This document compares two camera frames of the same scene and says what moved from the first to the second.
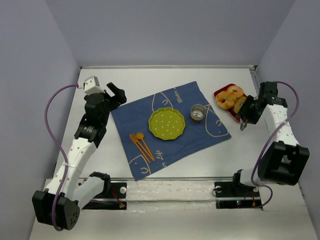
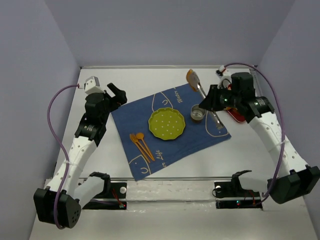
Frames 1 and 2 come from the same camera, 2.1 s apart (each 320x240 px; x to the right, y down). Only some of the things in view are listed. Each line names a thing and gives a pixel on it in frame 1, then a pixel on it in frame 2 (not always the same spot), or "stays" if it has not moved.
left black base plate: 113,199 stays
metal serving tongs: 242,126 -> 197,83
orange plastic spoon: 140,136 stays
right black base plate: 235,195 stays
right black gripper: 249,113 -> 215,97
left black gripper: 111,96 stays
